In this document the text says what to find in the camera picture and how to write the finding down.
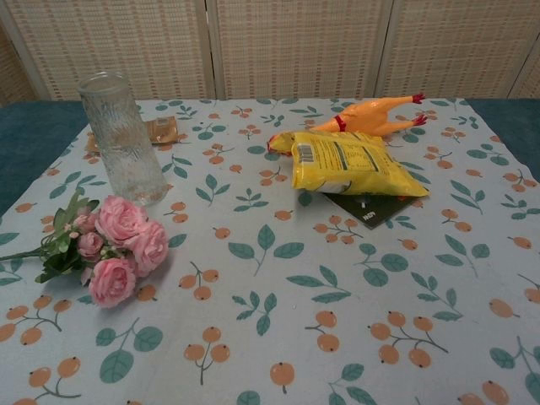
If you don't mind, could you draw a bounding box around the pink rose bouquet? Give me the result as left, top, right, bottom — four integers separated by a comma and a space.
0, 187, 170, 310

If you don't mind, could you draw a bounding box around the transparent textured glass vase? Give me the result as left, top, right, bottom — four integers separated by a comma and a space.
76, 71, 169, 208

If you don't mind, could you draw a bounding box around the yellow snack bag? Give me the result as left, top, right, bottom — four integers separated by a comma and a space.
290, 130, 431, 199

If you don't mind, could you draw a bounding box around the leaf and fruit print tablecloth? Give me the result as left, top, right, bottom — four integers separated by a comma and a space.
0, 97, 540, 405

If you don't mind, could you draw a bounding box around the black card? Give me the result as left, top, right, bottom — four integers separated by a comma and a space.
323, 191, 418, 231

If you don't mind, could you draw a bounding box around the orange rubber chicken toy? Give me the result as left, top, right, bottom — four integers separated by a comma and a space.
266, 92, 429, 158

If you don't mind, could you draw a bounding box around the brown snack packet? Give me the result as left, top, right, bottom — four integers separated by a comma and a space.
84, 117, 189, 152

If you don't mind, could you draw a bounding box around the woven bamboo folding screen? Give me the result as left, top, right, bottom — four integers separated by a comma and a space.
0, 0, 540, 103

